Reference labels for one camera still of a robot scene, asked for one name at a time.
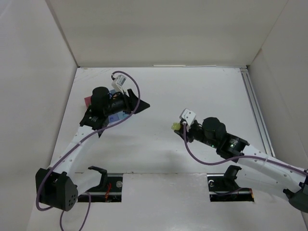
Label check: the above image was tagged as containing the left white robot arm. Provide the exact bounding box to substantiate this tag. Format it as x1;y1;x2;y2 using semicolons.
35;87;150;211

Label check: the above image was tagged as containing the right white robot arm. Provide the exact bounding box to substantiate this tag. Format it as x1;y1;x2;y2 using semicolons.
171;117;308;213

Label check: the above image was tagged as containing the dark blue drawer bin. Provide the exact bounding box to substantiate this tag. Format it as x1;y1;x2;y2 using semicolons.
108;114;119;123

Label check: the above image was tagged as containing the pink drawer bin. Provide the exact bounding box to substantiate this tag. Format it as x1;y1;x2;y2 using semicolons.
84;96;91;108

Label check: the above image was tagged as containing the white strip back edge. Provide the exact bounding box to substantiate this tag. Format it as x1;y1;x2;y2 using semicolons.
152;64;217;68

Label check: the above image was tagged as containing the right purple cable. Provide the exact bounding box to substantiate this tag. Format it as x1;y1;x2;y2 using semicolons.
182;121;308;176

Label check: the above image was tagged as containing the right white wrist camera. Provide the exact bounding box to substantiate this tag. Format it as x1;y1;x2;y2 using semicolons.
180;108;196;127

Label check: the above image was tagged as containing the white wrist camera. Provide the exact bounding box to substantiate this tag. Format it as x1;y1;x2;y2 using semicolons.
180;108;196;127
111;75;127;93

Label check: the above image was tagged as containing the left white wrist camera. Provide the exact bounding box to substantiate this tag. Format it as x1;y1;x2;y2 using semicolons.
111;75;127;93

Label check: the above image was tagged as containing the aluminium rail right edge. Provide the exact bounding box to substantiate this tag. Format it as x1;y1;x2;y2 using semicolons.
240;67;276;157

